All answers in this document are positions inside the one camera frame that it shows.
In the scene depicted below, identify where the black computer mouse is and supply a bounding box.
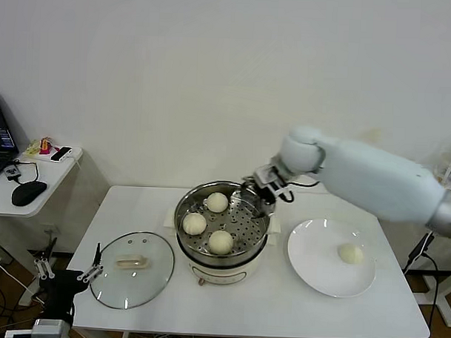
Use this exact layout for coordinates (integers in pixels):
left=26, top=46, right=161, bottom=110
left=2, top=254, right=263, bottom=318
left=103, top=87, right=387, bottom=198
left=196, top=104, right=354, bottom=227
left=10, top=180, right=48, bottom=209

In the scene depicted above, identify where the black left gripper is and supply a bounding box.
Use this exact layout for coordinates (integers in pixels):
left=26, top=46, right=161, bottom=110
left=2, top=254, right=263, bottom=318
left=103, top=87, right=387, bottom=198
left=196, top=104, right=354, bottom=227
left=30, top=236, right=105, bottom=321

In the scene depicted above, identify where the white laptop side table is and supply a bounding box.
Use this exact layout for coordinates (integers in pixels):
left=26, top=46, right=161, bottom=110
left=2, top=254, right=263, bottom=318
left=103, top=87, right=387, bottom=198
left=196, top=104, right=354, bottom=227
left=0, top=144, right=83, bottom=309

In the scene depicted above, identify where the black and white device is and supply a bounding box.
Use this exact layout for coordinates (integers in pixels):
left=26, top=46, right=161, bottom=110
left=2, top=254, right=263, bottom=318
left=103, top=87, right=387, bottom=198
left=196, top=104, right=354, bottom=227
left=49, top=146, right=72, bottom=164

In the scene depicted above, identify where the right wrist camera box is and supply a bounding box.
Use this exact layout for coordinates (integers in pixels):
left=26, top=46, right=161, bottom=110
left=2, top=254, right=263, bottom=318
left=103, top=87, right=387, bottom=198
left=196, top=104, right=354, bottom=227
left=253, top=164, right=277, bottom=186

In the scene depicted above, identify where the black dongle with cable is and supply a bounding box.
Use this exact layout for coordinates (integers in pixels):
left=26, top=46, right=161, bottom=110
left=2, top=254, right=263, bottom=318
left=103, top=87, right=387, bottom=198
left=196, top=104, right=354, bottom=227
left=4, top=160, right=41, bottom=185

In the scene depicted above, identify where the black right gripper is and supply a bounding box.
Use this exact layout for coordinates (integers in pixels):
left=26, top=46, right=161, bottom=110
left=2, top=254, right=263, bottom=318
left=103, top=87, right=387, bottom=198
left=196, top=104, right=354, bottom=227
left=240, top=174, right=285, bottom=221

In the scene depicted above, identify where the large white plate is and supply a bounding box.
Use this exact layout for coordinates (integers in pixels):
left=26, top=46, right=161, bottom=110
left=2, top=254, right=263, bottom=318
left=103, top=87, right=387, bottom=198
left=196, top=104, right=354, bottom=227
left=285, top=217, right=378, bottom=299

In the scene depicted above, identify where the white steamed baozi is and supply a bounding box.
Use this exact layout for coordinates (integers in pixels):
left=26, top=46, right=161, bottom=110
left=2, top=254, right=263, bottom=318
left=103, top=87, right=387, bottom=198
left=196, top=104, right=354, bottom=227
left=207, top=229, right=235, bottom=256
left=206, top=192, right=230, bottom=214
left=336, top=242, right=365, bottom=266
left=181, top=211, right=208, bottom=236

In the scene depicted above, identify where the cream electric pot base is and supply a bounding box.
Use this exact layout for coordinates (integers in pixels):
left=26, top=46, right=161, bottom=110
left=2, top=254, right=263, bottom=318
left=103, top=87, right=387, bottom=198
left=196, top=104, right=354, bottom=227
left=162, top=207, right=283, bottom=291

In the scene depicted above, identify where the round glass pot lid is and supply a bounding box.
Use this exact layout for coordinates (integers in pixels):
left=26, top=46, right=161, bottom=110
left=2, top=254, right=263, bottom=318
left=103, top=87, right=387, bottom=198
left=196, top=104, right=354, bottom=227
left=87, top=230, right=176, bottom=312

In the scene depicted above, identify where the perforated steel steamer basket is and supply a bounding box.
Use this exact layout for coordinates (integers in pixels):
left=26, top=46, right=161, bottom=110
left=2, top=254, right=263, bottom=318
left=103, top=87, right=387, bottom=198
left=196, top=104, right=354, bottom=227
left=163, top=178, right=283, bottom=269

